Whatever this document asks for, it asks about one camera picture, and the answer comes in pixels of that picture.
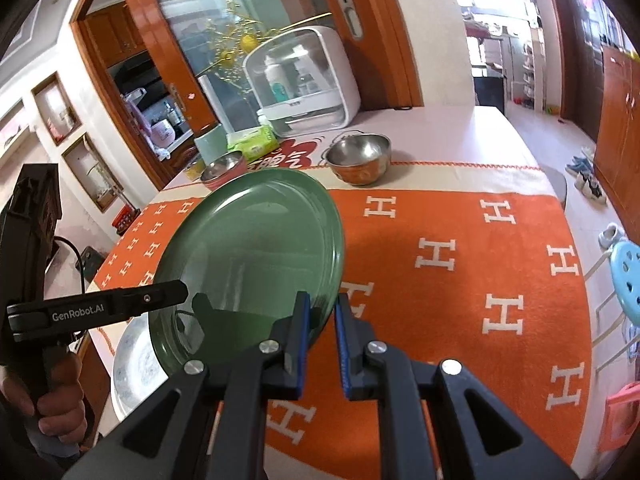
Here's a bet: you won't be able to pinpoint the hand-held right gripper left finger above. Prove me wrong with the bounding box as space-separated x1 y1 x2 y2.
62 290 312 480

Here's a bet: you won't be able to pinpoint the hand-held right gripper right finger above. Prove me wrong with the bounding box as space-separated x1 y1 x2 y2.
334 292 581 480

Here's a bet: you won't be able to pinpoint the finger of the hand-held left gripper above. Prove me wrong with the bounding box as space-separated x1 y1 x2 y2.
107 280 190 319

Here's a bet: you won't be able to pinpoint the green plate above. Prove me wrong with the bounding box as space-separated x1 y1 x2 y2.
148 168 347 377

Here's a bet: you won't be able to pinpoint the orange steel bowl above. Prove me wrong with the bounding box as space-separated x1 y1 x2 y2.
325 132 392 187

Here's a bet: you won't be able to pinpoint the person's left hand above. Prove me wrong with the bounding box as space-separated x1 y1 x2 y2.
0 355 90 443

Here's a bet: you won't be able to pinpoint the blue patterned plate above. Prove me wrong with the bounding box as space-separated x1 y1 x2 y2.
111 317 173 423

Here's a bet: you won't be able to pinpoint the red basket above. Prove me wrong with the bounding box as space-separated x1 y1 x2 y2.
114 205 141 235

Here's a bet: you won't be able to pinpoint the orange patterned tablecloth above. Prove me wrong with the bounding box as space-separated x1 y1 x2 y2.
85 160 593 480

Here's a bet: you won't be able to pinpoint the pink steel bowl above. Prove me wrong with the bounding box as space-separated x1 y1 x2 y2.
199 152 248 191

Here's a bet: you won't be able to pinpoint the light green canister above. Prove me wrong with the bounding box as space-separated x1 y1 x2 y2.
192 122 231 171

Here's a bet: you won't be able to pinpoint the pink white rice cooker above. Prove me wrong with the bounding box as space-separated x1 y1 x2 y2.
147 117 177 148

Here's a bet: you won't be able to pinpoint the green tissue pack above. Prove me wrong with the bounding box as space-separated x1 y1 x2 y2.
226 125 280 163

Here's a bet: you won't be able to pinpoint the white sterilizer cabinet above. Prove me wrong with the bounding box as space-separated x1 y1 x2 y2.
242 25 362 138

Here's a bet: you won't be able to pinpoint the white bottle with teal label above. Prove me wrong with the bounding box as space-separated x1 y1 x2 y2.
264 55 291 103

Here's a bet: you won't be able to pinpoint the clear bottle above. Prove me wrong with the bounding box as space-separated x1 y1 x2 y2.
295 60 318 96

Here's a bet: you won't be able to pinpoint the pink plastic stool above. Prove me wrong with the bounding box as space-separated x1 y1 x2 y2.
597 382 640 453

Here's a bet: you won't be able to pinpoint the pale blue baby shoes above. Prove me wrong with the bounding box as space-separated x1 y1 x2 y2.
598 222 626 251

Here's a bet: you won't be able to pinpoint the blue plastic stool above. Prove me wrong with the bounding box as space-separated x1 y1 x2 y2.
580 240 640 361

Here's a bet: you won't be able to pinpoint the black white sneaker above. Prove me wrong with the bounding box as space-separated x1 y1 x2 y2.
575 170 608 206

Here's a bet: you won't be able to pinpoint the wooden sliding glass door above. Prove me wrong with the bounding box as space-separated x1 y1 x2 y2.
70 0 426 193

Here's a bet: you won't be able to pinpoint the shoe rack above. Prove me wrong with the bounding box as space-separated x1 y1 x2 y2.
520 25 546 111

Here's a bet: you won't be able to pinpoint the wooden storage cabinet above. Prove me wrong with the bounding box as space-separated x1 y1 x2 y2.
595 42 640 231

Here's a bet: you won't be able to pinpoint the dark brown entrance door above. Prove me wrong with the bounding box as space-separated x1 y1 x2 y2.
542 0 608 133

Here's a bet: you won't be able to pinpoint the black cable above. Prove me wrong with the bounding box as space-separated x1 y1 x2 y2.
52 236 108 282

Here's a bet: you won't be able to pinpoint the wooden wall picture frame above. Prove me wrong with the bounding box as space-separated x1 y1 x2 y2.
31 72 83 146
61 132 126 213

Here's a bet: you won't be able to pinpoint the wooden kitchen wall cabinet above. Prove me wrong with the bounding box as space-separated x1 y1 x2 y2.
82 0 151 68

